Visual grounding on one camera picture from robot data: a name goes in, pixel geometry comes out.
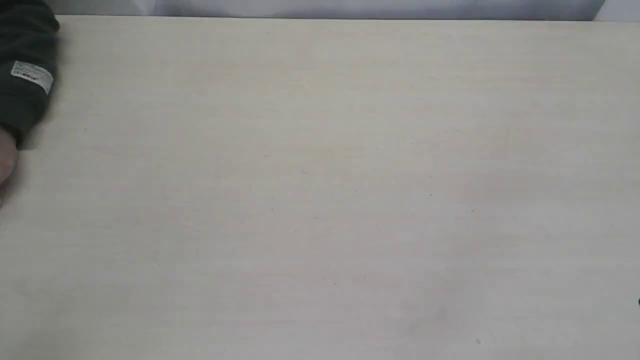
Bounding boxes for open bare right hand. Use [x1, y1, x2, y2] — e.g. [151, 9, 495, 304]
[0, 127, 19, 207]

